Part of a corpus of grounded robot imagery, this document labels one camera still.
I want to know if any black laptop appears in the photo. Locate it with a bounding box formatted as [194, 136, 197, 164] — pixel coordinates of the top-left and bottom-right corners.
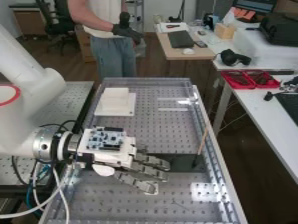
[166, 30, 195, 49]

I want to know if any white cable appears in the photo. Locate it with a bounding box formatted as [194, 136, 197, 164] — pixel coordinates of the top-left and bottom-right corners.
[52, 165, 72, 224]
[0, 166, 77, 220]

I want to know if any red tray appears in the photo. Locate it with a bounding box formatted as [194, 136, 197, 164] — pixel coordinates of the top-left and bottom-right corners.
[245, 69, 282, 89]
[219, 70, 258, 90]

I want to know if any clear box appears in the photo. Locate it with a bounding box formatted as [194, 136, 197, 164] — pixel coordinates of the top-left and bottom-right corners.
[41, 77, 250, 224]

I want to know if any black plate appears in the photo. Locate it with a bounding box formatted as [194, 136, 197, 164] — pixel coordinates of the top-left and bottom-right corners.
[150, 153, 207, 173]

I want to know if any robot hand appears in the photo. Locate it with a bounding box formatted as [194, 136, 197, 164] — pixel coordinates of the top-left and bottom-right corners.
[76, 126, 173, 195]

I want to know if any thin stick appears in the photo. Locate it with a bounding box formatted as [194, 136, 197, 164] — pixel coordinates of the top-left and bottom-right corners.
[197, 124, 210, 156]

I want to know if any black office chair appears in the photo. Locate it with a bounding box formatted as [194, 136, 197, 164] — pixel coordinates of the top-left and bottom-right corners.
[34, 0, 77, 55]

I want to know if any wooden desk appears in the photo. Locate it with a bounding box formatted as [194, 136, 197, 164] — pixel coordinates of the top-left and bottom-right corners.
[154, 23, 218, 98]

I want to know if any person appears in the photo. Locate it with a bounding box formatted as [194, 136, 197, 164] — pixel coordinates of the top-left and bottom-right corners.
[65, 0, 146, 81]

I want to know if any small black device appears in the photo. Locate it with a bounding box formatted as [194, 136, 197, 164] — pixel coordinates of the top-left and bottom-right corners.
[262, 91, 276, 102]

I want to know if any small wooden box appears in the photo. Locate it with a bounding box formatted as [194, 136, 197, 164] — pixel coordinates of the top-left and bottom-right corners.
[214, 22, 237, 41]

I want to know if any black cable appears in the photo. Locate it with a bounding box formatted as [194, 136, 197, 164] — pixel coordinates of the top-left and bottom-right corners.
[38, 119, 77, 135]

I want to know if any white desk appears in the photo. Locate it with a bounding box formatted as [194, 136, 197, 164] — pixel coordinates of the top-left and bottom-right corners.
[211, 71, 298, 185]
[194, 19, 298, 76]

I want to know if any small white box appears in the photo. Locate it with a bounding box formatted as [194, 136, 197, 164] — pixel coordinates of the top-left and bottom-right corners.
[93, 87, 137, 117]

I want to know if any black bag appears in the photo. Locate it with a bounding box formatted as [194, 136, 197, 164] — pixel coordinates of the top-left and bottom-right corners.
[258, 13, 298, 47]

